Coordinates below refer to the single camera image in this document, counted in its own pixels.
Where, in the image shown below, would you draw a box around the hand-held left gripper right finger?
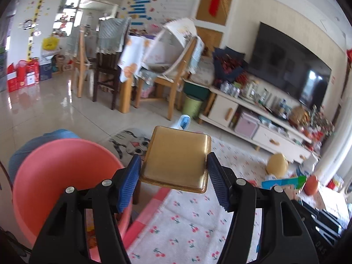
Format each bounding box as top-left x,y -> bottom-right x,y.
206,152 -> 319,264

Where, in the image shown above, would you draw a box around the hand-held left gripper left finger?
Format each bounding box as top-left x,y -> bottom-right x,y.
29,154 -> 142,264

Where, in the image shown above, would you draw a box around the gold square box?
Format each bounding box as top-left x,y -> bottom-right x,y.
139,126 -> 212,194

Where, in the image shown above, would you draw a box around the pink plastic basin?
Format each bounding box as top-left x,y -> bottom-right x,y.
12,138 -> 134,263

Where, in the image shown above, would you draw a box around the cat-face floor mat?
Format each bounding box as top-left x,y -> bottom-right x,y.
106,115 -> 192,162

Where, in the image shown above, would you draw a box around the orange ball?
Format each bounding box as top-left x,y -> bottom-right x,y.
303,175 -> 320,196

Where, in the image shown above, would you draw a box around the cherry print cloth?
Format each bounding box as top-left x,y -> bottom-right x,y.
125,136 -> 303,264

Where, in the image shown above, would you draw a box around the green blue paper box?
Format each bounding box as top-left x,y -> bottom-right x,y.
261,175 -> 306,191

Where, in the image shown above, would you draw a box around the yellow ball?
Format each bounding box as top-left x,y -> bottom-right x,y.
266,153 -> 290,178

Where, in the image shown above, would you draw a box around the pink storage box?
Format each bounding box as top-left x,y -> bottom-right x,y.
234,111 -> 259,138

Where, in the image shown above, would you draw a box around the white television cabinet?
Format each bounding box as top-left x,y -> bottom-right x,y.
198,85 -> 314,165

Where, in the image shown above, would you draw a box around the green waste bin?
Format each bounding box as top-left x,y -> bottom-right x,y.
181,94 -> 204,119

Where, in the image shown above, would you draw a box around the row of small bottles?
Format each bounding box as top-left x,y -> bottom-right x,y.
219,82 -> 240,97

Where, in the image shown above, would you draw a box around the blue cloth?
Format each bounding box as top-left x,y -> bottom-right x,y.
8,129 -> 82,182

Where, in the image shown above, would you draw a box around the light wooden chair grey cover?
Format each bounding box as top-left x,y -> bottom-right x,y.
134,37 -> 206,122

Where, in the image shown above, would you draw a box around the dark wooden chair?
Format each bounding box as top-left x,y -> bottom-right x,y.
92,18 -> 132,110

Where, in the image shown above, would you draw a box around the dark blue flower bouquet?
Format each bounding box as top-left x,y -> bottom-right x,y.
213,47 -> 250,88

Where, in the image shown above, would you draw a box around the dining table orange print cloth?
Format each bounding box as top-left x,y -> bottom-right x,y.
118,34 -> 158,114

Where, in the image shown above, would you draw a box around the bare light wooden chair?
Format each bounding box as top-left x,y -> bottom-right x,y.
71,25 -> 96,99

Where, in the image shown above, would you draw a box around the black television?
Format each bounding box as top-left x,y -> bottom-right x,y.
246,22 -> 332,111

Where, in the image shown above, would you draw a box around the translucent plastic sheet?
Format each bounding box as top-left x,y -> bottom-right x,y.
141,18 -> 198,75

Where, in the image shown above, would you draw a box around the dark blue gift box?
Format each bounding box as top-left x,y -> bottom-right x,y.
39,62 -> 53,82

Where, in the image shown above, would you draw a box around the red gift bags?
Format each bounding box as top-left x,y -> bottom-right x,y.
7,58 -> 41,93

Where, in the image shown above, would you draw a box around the yellow bag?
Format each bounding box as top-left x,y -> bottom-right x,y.
42,37 -> 60,51

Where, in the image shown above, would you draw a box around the blue bar wall sticker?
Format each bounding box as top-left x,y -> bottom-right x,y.
125,0 -> 193,26

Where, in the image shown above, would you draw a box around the monkey wall sticker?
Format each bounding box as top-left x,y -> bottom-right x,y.
19,19 -> 35,31

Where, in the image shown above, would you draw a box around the giraffe wall sticker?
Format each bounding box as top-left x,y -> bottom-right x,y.
26,0 -> 55,63

